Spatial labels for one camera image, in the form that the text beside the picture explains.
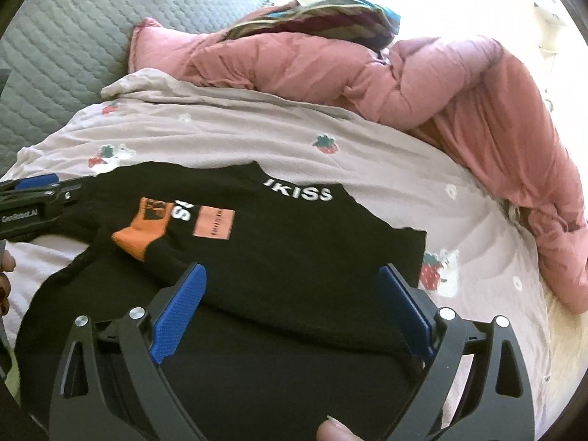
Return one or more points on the left hand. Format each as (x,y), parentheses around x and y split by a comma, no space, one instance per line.
(8,265)

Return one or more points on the right hand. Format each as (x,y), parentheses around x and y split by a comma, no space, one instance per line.
(333,430)

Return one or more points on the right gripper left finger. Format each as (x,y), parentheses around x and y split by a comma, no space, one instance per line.
(110,385)

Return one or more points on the pink puffy comforter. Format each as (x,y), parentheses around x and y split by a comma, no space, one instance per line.
(471,99)

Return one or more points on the black sweater with orange patches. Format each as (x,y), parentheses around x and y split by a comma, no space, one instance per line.
(294,324)

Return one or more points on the grey quilted headboard cushion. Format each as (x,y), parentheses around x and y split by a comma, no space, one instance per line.
(57,55)

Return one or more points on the striped multicolour cloth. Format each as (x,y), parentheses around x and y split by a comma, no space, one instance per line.
(357,21)

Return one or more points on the lilac strawberry print blanket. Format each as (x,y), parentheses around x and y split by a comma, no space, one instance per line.
(489,263)

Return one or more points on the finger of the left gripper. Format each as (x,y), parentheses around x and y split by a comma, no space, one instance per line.
(40,182)
(62,195)

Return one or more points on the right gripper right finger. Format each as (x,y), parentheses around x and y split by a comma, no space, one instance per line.
(474,383)

